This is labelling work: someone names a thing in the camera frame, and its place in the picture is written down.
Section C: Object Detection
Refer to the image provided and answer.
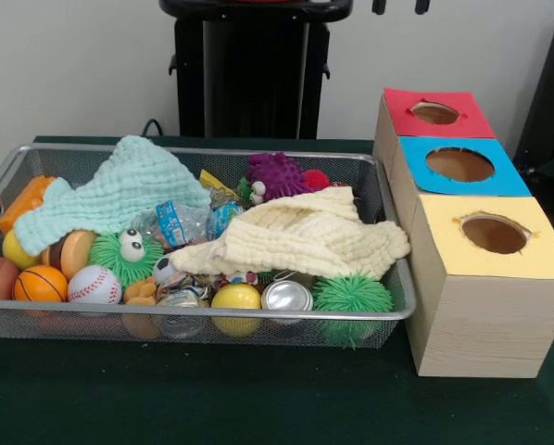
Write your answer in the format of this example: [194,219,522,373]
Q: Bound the wooden box three holes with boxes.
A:
[373,88,554,379]

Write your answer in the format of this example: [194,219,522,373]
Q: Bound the pale yellow cloth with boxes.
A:
[170,186,412,281]

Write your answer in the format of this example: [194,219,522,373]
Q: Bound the purple spiky toy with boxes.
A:
[246,152,308,203]

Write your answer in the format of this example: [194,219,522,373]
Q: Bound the small silver can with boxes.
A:
[261,280,314,325]

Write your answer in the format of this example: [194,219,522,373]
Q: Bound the yellow ball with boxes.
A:
[211,284,262,337]

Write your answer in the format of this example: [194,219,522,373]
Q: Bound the clear plastic bottle blue label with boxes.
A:
[133,199,213,251]

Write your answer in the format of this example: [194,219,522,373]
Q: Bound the plain green spiky ball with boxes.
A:
[312,273,394,349]

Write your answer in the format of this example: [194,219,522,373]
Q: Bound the mint green cloth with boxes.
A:
[13,135,213,257]

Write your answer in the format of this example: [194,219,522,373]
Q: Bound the green spiky ball with eyes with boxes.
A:
[88,229,165,287]

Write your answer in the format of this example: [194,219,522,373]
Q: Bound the white baseball toy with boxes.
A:
[68,265,123,306]

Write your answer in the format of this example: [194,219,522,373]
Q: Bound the orange basketball toy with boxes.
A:
[14,265,69,303]

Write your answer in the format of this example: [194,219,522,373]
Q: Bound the black chair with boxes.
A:
[513,9,554,182]

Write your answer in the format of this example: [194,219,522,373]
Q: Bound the shallow wire mesh bin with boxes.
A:
[0,142,418,350]

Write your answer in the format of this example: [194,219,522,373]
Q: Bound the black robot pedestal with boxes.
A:
[159,0,354,140]

